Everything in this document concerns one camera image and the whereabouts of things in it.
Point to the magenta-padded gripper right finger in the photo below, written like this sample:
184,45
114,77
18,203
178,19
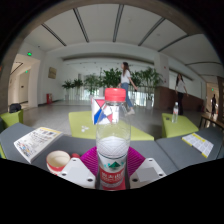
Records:
148,171

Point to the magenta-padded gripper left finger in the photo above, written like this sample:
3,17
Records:
75,171

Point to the clear red-capped water bottle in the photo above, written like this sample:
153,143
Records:
112,146

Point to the red white floral cup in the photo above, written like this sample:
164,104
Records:
57,160

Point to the white printed magazine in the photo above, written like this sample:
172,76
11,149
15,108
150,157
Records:
35,143

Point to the long lime green bench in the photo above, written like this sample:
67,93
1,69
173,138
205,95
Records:
83,121

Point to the small lime green ottoman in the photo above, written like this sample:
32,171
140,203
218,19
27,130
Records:
181,128

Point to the yellow white leaflet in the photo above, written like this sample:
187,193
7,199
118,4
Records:
198,144

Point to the small clear plastic bottle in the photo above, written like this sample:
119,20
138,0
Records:
175,115

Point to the white red blue patterned cube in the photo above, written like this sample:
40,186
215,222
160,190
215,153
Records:
98,111

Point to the red fire extinguisher box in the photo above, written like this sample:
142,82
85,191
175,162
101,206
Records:
49,98

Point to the lime green seat block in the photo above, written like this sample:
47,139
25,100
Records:
11,119

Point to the brown wooden bench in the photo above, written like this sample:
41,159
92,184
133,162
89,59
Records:
213,120

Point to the person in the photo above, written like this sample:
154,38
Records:
180,90
126,80
213,104

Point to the black backpack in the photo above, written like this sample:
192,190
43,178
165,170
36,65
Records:
15,107

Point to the group of green potted plants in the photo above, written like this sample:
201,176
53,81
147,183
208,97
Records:
110,78

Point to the green exit sign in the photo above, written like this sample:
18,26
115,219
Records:
29,53

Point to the gold framed wall picture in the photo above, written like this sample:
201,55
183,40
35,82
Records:
52,73

